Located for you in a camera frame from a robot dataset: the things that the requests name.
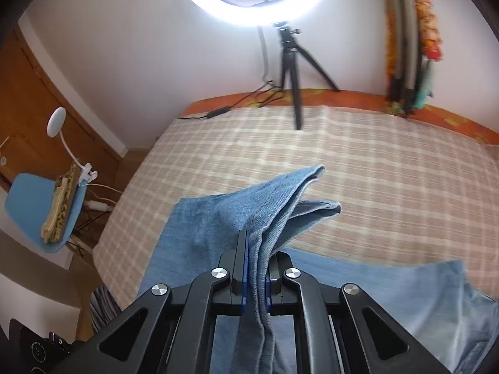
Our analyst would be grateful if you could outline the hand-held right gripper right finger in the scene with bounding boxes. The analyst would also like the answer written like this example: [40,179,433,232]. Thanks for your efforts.
[265,252,451,374]

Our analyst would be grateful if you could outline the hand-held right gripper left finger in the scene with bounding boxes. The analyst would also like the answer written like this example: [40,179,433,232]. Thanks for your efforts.
[51,231,250,374]

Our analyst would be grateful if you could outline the light blue denim pants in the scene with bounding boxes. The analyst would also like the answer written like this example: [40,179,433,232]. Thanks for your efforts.
[138,165,497,374]

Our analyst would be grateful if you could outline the beige plaid blanket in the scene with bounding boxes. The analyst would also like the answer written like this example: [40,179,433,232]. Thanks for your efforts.
[94,105,499,300]

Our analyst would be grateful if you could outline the grey striped cloth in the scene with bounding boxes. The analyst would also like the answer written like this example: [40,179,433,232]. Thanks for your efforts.
[90,286,123,332]

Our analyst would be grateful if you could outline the small black tripod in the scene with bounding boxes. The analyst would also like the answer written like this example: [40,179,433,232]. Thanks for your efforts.
[273,21,341,131]

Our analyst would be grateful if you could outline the orange patterned bed sheet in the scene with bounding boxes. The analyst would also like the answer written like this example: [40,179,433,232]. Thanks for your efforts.
[183,88,499,145]

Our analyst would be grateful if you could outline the folded leopard print cloth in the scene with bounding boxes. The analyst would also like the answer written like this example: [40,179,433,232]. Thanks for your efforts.
[41,164,80,242]

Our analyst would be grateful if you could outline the black device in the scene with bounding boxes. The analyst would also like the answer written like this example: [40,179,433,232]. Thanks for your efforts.
[8,318,90,374]

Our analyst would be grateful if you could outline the blue chair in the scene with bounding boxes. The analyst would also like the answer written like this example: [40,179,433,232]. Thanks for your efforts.
[5,172,114,258]

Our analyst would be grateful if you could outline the white clip lamp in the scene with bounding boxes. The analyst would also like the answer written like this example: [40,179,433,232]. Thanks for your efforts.
[46,108,98,188]

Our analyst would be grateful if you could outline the wooden wardrobe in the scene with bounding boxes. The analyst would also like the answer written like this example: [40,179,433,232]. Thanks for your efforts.
[0,27,125,203]

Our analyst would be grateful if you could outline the folded silver tripod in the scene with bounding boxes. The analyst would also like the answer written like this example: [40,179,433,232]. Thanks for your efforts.
[386,0,424,115]

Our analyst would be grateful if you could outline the white power cable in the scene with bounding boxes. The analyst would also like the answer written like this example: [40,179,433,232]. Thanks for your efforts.
[84,183,123,213]

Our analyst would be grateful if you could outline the black ring light cable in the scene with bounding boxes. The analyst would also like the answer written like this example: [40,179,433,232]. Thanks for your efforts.
[177,27,285,119]

